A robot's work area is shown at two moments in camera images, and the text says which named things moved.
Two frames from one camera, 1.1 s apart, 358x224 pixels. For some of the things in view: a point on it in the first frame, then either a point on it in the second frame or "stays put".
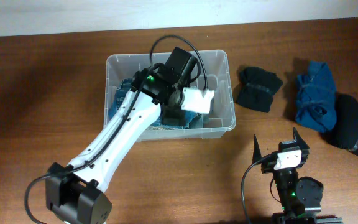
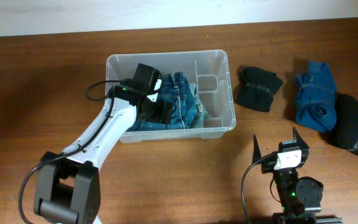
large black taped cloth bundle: x=354 y=126 stays put
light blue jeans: x=189 y=115 to x=202 y=113
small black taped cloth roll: x=257 y=87 stays put
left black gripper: x=174 y=115 to x=158 y=113
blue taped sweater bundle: x=316 y=99 stays put
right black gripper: x=304 y=149 stays put
